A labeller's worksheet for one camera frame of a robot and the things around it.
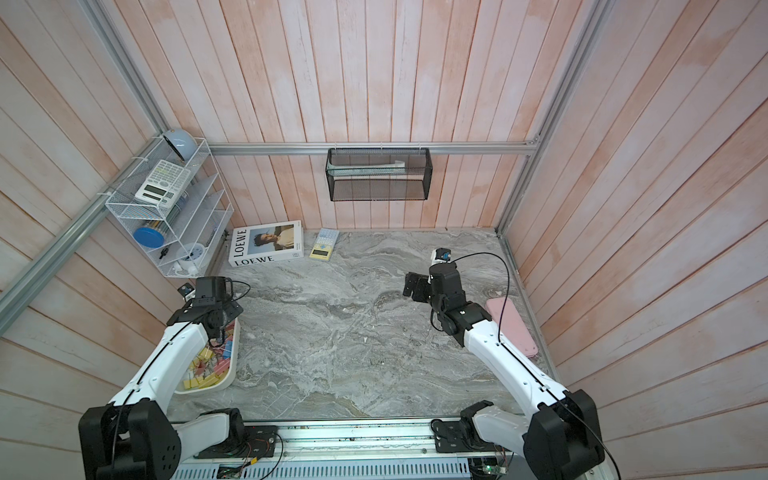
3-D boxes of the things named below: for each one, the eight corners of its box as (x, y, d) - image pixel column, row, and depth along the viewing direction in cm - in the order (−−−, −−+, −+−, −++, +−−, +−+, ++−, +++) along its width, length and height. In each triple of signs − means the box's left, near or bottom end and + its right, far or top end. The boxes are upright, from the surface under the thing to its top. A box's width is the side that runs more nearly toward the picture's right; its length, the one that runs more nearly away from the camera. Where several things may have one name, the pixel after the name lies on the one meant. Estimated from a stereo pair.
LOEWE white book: (232, 268, 111) (228, 260, 107) (237, 236, 122) (233, 228, 118) (303, 258, 114) (301, 250, 111) (302, 227, 125) (300, 219, 121)
